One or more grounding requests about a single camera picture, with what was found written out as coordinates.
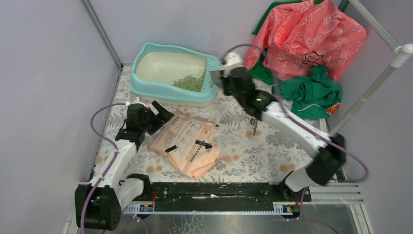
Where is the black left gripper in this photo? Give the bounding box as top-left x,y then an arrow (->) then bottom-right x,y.
140,101 -> 174,136

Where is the pink cat litter bag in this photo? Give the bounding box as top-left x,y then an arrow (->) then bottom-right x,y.
148,109 -> 220,179

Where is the brown bag sealing clip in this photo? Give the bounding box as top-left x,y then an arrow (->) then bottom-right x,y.
249,117 -> 258,137

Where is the teal litter box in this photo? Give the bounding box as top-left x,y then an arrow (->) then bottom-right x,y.
130,42 -> 220,107

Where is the grey litter scoop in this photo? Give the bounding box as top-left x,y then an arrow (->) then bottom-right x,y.
209,70 -> 223,89

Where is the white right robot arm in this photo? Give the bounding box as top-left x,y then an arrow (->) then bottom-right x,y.
211,66 -> 346,201

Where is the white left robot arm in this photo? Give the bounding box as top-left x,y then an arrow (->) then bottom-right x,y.
75,101 -> 174,233

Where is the green cat litter pile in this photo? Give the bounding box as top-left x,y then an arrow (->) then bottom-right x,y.
172,71 -> 205,92

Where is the dark green garment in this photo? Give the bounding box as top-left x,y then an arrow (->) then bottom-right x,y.
244,0 -> 326,85

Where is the pink patterned jacket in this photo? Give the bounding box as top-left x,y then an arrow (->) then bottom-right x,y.
244,0 -> 366,81

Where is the green sweatshirt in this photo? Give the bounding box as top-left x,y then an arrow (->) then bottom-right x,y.
279,65 -> 342,119

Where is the white pole stand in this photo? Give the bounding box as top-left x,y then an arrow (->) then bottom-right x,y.
329,43 -> 413,135

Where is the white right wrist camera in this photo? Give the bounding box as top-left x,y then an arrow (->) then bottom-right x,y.
222,52 -> 244,75

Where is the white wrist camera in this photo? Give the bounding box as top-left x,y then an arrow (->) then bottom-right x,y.
125,97 -> 146,107
222,52 -> 244,75

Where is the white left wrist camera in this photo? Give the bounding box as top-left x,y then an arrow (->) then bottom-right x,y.
125,97 -> 146,107

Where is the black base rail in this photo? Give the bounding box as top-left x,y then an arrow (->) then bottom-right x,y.
134,182 -> 312,213

